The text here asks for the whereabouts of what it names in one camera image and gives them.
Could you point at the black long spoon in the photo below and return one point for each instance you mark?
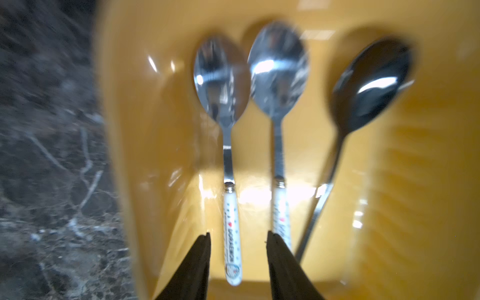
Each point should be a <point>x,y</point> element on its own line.
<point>364,90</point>

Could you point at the white handled steel spoon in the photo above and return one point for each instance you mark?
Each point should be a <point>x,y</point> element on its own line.
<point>222,80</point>

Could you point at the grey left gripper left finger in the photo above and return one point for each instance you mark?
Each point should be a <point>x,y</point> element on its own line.
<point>190,281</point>

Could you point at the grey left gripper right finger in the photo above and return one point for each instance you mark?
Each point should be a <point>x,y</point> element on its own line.
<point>287,279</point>

